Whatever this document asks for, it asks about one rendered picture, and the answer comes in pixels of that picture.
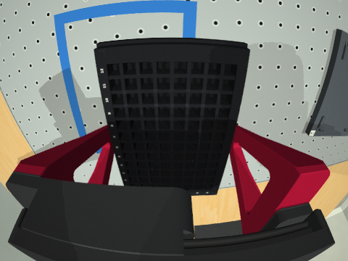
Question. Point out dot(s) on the blue tape outline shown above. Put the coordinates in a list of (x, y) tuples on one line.
[(188, 8)]

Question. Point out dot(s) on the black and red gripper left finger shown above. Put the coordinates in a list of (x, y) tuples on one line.
[(60, 162)]

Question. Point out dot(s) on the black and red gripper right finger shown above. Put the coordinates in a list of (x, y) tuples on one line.
[(295, 178)]

